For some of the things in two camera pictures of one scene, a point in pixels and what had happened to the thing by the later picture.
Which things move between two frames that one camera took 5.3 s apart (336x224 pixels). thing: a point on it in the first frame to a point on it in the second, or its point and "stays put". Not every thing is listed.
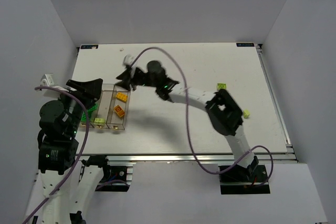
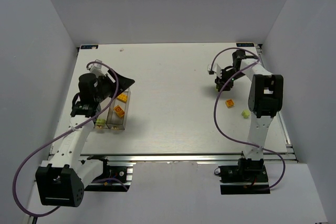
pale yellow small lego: x=246 y=114 stays put
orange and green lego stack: x=122 y=96 stays put
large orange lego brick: x=119 y=110 stays put
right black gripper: x=134 y=75 to x=223 y=80
